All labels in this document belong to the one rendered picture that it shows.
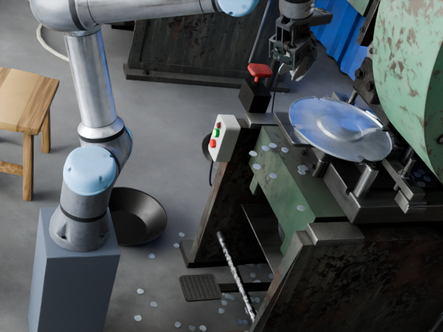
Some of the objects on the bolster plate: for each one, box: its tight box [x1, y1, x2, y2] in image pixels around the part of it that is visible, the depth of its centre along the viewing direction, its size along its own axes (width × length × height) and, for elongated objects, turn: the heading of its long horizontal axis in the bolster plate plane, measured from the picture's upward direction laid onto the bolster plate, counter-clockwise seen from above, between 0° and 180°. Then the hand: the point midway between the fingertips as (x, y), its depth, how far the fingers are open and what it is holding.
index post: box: [353, 163, 379, 198], centre depth 153 cm, size 3×3×10 cm
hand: (298, 74), depth 148 cm, fingers closed
